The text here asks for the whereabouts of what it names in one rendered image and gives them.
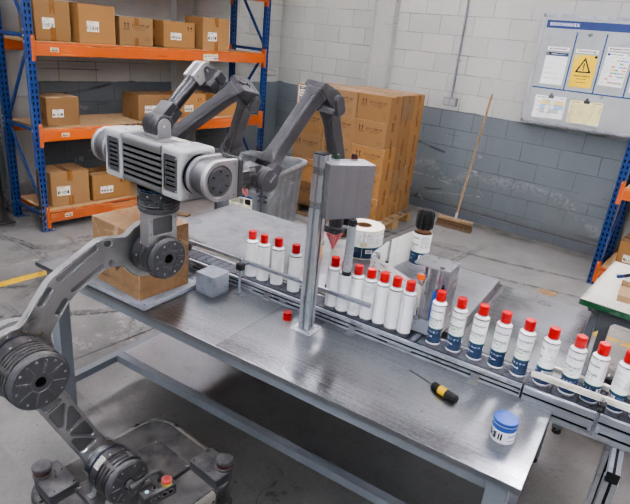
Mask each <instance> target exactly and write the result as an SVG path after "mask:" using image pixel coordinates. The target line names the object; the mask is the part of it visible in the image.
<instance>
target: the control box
mask: <svg viewBox="0 0 630 504"><path fill-rule="evenodd" d="M375 169H376V165H374V164H372V163H370V162H368V161H366V160H364V159H358V161H352V160H350V159H340V160H339V161H334V160H332V159H331V161H327V162H326V164H325V172H324V184H323V194H322V202H321V214H320V216H321V217H323V218H324V219H325V220H332V219H357V218H369V214H370V207H371V199H372V192H373V184H374V177H375Z"/></svg>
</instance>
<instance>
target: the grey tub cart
mask: <svg viewBox="0 0 630 504"><path fill-rule="evenodd" d="M261 153H262V152H261V151H254V150H249V151H244V152H242V154H243V156H244V158H243V161H251V160H252V158H253V157H254V155H256V156H258V157H259V156H260V154H261ZM307 163H308V162H307V160H305V159H302V158H297V157H291V156H285V158H284V160H283V162H282V164H281V167H282V170H283V171H282V172H281V174H280V175H279V180H278V184H277V186H276V188H275V189H274V190H273V191H272V192H271V193H264V192H261V191H259V193H256V190H255V188H253V187H252V188H250V190H248V196H247V197H246V196H245V195H244V194H243V193H242V196H241V197H237V198H235V199H231V200H225V201H221V202H214V209H217V208H221V207H224V206H228V205H231V204H235V205H238V206H241V207H245V208H248V209H251V210H255V211H258V212H261V213H265V214H268V215H271V216H275V217H278V218H281V219H285V220H288V221H291V222H294V220H295V214H296V207H297V201H298V195H299V188H300V182H301V176H302V170H303V167H304V166H306V165H307Z"/></svg>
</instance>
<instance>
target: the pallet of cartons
mask: <svg viewBox="0 0 630 504"><path fill-rule="evenodd" d="M327 84H328V85H330V86H332V87H333V88H335V89H336V90H338V91H339V92H340V93H341V94H342V96H343V97H344V99H345V107H346V112H345V113H344V115H342V116H340V118H341V128H342V136H343V144H344V152H345V159H351V155H352V154H354V153H355V154H357V155H358V159H364V160H366V161H368V162H370V163H372V164H374V165H376V169H375V177H374V184H373V192H372V199H371V207H370V214H369V218H363V219H370V220H374V221H377V222H380V223H381V224H383V225H384V226H385V229H389V230H394V229H396V228H398V221H401V222H405V223H407V222H409V221H410V217H411V213H410V212H411V210H412V209H409V208H407V207H408V202H409V195H410V189H409V187H411V184H412V177H413V171H414V164H415V159H416V153H417V146H418V139H419V133H420V127H421V121H422V119H421V118H422V114H423V107H424V101H425V94H419V93H412V92H405V91H398V90H391V89H384V88H377V87H370V86H348V85H341V84H335V83H327ZM305 88H306V85H305V83H298V88H297V101H296V105H297V103H298V102H299V100H300V99H301V97H302V95H303V93H304V91H305ZM318 151H324V152H327V147H326V140H325V133H324V127H323V122H322V118H321V116H320V113H319V111H317V110H316V111H315V113H314V114H313V116H312V117H311V119H310V120H309V122H308V123H307V125H306V126H305V128H304V129H303V131H302V132H301V134H300V135H299V137H298V138H297V140H296V141H295V143H294V144H293V149H292V157H297V158H302V159H305V160H307V162H308V163H307V165H306V166H304V167H303V170H302V176H301V182H300V188H299V195H298V201H297V207H296V214H299V215H302V216H306V217H308V212H305V211H302V210H299V207H300V204H301V205H304V206H308V207H310V190H311V179H312V174H313V157H314V152H318Z"/></svg>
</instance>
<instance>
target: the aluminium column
mask: <svg viewBox="0 0 630 504"><path fill-rule="evenodd" d="M331 156H332V153H328V152H324V151H318V152H314V157H313V166H316V167H320V168H325V164H326V162H327V161H331ZM323 184H324V176H322V175H317V174H312V179H311V190H310V200H311V201H315V202H318V203H321V202H322V194H323ZM320 214H321V210H318V209H313V208H310V207H309V212H308V223H307V234H306V245H305V256H304V266H303V277H302V288H301V299H300V310H299V321H298V328H300V329H302V330H305V331H307V332H308V331H309V330H311V329H312V328H314V321H315V311H316V301H317V292H318V282H319V272H320V263H321V253H322V243H323V234H324V224H325V219H324V218H323V217H321V216H320Z"/></svg>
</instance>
